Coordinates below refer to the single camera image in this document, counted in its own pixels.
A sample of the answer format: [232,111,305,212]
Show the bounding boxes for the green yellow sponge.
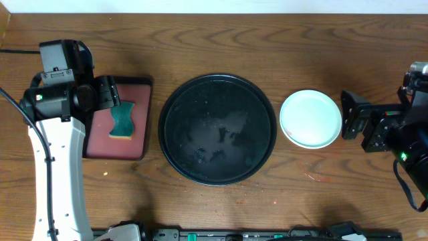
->
[109,101,134,139]

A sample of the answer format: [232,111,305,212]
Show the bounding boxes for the light blue plate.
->
[280,90,342,149]

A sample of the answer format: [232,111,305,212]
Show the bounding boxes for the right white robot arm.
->
[341,90,427,197]

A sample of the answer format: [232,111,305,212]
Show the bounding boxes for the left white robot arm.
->
[19,39,134,240]

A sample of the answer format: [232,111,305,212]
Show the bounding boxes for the black rectangular red-lined tray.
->
[83,76,152,161]

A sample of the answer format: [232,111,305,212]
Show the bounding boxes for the round black serving tray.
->
[158,74,277,186]

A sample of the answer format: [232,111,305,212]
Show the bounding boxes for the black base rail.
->
[93,220,403,241]

